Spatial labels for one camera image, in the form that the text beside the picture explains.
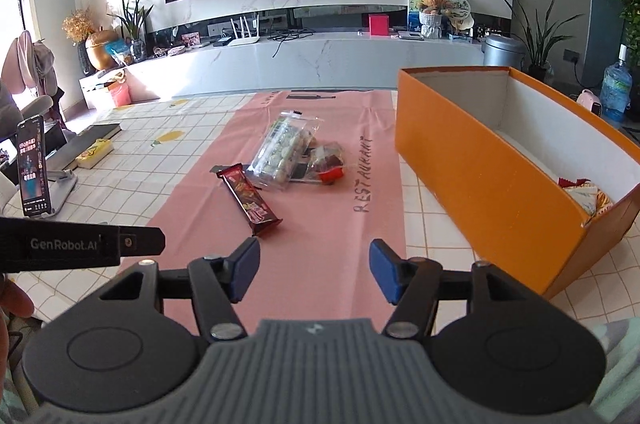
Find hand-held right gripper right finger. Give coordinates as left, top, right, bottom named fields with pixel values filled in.
left=369, top=240, right=566, bottom=341

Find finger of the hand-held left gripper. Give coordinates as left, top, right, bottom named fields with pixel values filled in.
left=119, top=226, right=166, bottom=261

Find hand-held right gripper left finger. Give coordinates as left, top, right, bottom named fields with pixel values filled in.
left=75, top=238, right=261, bottom=343

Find dark red chocolate bar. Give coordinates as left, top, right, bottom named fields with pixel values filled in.
left=210, top=163, right=283, bottom=238

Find clear packet of white balls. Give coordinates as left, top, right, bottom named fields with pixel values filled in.
left=247, top=110, right=325, bottom=193

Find dark red small snack packet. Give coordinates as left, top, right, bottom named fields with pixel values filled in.
left=302, top=143, right=347, bottom=185

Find orange cardboard box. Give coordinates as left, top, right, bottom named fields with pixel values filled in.
left=396, top=66, right=640, bottom=299

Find grey printed snack packet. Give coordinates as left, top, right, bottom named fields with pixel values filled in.
left=565, top=185, right=599, bottom=215

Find person's left hand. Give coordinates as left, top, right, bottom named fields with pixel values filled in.
left=0, top=276, right=36, bottom=405

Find white phone stand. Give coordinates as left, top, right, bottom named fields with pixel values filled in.
left=37, top=169, right=78, bottom=215

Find pink table mat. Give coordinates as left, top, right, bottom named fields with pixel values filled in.
left=147, top=88, right=408, bottom=345

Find smartphone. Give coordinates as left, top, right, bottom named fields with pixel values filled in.
left=17, top=115, right=51, bottom=219

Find yellow small box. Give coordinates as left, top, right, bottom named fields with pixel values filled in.
left=75, top=139, right=115, bottom=169

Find black flat box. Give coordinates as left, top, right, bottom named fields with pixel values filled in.
left=40, top=123, right=122, bottom=172

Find pink cardboard box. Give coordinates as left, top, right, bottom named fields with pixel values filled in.
left=102, top=78, right=131, bottom=109

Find hanging pink clothing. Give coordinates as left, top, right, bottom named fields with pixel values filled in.
left=0, top=31, right=56, bottom=104

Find blue packet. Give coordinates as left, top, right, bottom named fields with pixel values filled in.
left=107, top=41, right=133, bottom=65

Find gold round vase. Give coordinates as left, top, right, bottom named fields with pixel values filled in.
left=85, top=30, right=121, bottom=72

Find white marble television console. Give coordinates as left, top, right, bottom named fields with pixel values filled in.
left=80, top=31, right=506, bottom=104

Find green plant in glass vase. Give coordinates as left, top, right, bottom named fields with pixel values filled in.
left=107, top=0, right=155, bottom=62

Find dried yellow flowers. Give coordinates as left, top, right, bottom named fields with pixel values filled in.
left=62, top=8, right=96, bottom=44

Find white router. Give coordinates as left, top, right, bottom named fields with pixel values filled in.
left=229, top=16, right=262, bottom=47

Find white woven basket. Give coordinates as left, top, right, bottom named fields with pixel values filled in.
left=419, top=11, right=443, bottom=39

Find silver trash bin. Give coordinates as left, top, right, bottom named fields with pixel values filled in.
left=482, top=34, right=527, bottom=69

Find potted long-leaf plant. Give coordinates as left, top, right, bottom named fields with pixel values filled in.
left=501, top=0, right=586, bottom=84

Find green picture board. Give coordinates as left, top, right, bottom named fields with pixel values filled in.
left=407, top=0, right=426, bottom=32

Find pink space heater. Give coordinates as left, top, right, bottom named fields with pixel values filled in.
left=575, top=88, right=602, bottom=119

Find round paper fan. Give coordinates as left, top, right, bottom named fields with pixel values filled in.
left=442, top=0, right=473, bottom=29

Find blue water bottle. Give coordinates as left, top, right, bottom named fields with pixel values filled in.
left=599, top=44, right=633, bottom=129

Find green ivy plant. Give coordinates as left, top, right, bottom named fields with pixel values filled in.
left=602, top=0, right=640, bottom=69

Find black cables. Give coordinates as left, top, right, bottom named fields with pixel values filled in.
left=267, top=28, right=316, bottom=59

